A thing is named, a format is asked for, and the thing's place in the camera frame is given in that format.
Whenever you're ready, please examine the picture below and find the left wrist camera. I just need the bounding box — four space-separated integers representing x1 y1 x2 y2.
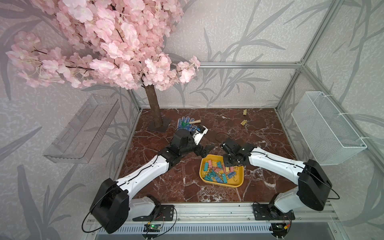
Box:
193 125 208 145

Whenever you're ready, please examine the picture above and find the yellow plastic storage tray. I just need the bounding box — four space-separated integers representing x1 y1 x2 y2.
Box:
199 155 244 188

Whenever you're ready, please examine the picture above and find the green wooden-handled garden tool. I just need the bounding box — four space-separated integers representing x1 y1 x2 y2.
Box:
181 120 201 128

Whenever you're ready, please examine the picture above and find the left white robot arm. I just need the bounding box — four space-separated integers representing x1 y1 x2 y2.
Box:
89 125 214 234

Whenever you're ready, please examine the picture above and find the clear acrylic wall shelf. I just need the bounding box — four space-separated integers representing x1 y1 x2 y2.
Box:
43 94 121 164

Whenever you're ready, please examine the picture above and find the pink blossom artificial tree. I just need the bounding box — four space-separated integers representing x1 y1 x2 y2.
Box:
6 1 201 130

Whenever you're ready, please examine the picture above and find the right circuit board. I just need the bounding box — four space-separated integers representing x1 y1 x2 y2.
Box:
269 223 291 240

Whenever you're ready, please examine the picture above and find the blue binder clip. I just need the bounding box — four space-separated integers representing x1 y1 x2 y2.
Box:
227 172 237 179

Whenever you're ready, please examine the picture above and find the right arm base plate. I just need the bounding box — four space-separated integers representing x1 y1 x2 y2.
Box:
252 202 296 221

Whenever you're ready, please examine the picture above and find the aluminium front rail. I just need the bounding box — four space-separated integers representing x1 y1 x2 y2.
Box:
89 201 340 235

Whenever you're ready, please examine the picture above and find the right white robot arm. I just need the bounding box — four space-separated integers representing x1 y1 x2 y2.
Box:
221 138 332 217

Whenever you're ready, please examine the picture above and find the white wire mesh basket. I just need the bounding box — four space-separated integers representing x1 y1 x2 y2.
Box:
292 92 367 166

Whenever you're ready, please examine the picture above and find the left green circuit board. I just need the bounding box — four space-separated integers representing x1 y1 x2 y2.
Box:
144 223 162 233

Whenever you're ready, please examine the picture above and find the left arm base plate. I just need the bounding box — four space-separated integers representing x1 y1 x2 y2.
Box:
152 205 176 222

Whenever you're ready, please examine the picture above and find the blue dotted work glove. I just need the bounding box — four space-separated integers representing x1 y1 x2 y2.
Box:
176 116 199 132

